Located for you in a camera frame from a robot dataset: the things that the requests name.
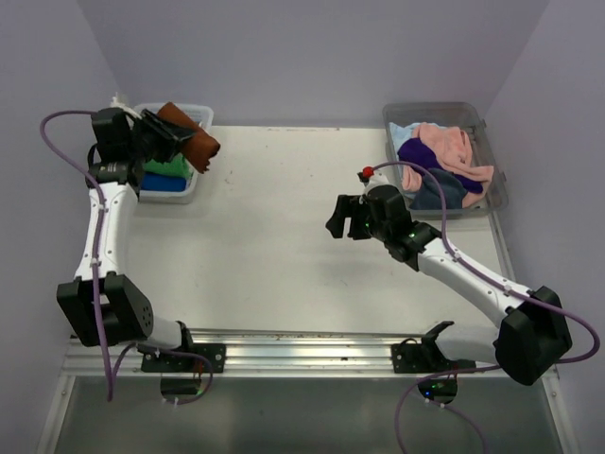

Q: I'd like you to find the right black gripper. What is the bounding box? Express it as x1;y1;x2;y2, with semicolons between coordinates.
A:
326;195;390;243

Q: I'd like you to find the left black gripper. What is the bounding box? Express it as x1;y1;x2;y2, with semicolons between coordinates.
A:
128;110;197;165

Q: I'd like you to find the brown towel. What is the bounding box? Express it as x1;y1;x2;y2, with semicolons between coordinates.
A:
155;100;222;175

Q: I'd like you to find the dark grey-blue towel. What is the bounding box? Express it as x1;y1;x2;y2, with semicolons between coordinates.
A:
410;168;467;210

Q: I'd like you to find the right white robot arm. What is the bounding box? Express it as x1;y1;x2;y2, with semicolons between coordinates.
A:
325;183;572;385

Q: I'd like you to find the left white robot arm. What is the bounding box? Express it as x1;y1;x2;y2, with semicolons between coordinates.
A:
57;107;197;372

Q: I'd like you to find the green rolled towel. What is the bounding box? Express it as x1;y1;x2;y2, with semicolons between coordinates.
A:
144;154;192;179

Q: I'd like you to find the blue rolled towel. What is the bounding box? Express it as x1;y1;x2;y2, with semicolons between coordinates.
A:
141;173;188;193

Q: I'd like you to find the white plastic basket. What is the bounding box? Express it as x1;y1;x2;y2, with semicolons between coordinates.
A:
140;103;214;204

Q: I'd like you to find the purple towel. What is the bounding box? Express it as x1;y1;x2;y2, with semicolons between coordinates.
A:
397;137;493;196

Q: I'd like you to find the pink towel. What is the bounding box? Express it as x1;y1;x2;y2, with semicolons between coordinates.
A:
413;122;495;208

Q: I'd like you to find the clear grey plastic bin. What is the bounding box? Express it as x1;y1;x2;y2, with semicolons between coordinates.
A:
383;101;509;218

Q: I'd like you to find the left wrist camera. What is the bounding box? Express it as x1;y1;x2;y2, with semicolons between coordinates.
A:
110;93;141;118

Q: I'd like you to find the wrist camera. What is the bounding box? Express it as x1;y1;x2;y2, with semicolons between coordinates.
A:
110;93;141;118
357;166;380;194

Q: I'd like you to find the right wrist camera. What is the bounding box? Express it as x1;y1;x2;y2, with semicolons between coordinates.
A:
357;166;380;194

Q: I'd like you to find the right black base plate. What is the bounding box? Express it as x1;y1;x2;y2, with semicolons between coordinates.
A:
390;338;476;374

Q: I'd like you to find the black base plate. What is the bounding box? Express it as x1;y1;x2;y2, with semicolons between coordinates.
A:
390;338;476;374
141;343;227;374

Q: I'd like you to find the aluminium front rail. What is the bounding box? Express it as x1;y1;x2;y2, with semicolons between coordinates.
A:
60;333;560;378

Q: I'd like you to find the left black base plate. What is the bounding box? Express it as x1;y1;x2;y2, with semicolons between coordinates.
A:
141;343;227;374

